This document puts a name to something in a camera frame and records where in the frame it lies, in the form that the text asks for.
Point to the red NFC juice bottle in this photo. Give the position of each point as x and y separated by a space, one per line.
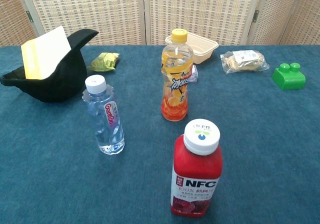
195 169

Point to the orange iced tea bottle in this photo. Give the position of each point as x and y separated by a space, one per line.
175 84

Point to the small purple tissue pack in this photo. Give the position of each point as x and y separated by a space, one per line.
195 75

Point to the clear water bottle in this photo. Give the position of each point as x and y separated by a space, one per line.
105 124

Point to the beige food tray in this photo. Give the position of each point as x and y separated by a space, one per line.
202 49

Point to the green snack packet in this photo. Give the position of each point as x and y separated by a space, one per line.
103 61

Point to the clear bag of snacks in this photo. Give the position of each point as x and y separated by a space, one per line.
242 61

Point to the black baseball cap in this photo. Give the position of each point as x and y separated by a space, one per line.
65 84

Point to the blue table cloth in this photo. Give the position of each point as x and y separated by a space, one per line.
250 146

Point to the woven folding screen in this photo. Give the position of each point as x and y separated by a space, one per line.
100 9

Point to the yellow and white booklet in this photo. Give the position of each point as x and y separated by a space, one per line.
45 54

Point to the metal screen hinge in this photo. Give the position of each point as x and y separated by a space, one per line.
255 15
29 16

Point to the green toy brick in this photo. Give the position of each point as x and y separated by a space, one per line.
290 80

